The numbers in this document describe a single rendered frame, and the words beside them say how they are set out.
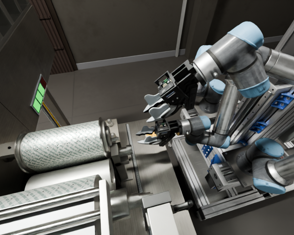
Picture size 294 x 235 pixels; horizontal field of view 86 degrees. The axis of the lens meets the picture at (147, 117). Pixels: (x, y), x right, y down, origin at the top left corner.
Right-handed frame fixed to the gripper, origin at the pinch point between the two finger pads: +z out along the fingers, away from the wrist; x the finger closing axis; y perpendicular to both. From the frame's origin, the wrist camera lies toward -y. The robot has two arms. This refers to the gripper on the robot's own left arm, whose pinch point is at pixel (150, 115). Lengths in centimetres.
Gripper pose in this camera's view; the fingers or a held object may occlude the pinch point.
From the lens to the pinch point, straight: 52.7
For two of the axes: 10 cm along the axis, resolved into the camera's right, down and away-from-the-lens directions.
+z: -7.5, 5.4, 3.9
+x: 2.3, 7.6, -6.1
